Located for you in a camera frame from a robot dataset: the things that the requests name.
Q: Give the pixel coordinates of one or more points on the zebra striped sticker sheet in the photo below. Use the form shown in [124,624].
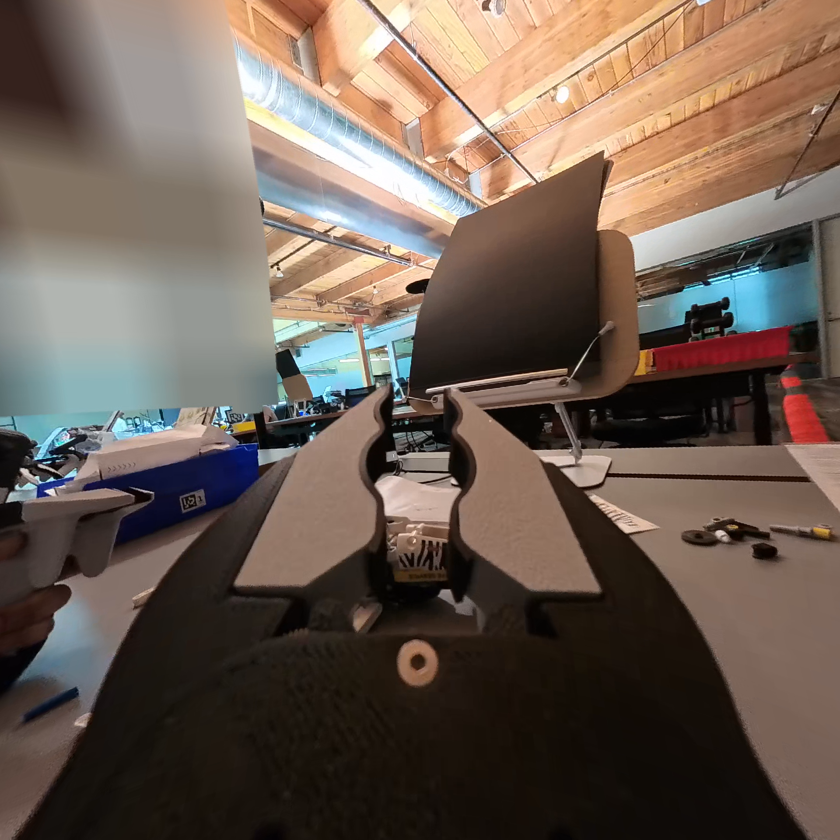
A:
[623,515]

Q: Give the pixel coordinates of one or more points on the black ceiling conduit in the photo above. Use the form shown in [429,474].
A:
[446,85]

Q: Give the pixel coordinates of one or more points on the orange traffic cone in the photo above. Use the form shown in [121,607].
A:
[804,410]

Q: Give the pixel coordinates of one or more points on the small black lego tire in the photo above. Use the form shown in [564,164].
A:
[764,550]

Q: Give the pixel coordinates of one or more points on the silver air duct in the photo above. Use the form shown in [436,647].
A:
[341,124]

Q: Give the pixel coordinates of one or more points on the grey axle with yellow bush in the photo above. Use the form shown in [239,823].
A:
[804,530]

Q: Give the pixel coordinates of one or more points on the red cloth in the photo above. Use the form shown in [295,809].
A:
[722,348]

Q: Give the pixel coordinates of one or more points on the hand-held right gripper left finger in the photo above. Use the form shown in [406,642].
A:
[321,512]

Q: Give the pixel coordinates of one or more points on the small white lego piece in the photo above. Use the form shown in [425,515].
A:
[144,596]

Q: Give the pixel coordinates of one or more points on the black office chair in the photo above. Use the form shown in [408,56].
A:
[646,426]

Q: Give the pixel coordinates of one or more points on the white paper bag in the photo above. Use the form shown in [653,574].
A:
[413,499]

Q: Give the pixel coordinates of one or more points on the person's left hand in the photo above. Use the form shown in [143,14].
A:
[33,617]

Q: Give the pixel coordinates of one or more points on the grey rounded panel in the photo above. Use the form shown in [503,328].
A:
[620,308]

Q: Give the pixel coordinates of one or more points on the blue lego axle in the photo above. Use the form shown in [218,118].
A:
[51,703]

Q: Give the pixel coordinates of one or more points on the silver monitor stand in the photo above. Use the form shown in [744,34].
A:
[577,469]

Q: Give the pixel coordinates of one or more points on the round ceiling lamp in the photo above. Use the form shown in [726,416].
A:
[562,94]

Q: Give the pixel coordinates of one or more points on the black and yellow lego assembly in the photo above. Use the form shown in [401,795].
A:
[735,527]

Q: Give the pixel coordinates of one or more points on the white cardboard packaging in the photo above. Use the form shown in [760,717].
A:
[157,449]

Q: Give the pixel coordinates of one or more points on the black board on stand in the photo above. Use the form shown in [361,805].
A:
[512,289]

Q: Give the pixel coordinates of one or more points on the white paper sheet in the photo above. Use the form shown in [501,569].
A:
[817,469]

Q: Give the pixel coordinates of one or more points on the dark wooden table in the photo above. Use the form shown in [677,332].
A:
[722,380]

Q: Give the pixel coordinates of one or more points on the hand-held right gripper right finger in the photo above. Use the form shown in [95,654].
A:
[518,518]

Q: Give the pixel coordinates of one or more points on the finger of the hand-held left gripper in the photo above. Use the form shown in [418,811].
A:
[85,512]

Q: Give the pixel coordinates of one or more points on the black dumbbell rack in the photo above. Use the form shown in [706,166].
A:
[710,321]

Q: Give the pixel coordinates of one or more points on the black lego wheel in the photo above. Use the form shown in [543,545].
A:
[699,537]

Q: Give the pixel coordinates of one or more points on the blue storage box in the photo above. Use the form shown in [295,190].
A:
[197,476]

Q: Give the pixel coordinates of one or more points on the lego plane model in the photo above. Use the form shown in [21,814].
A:
[420,558]

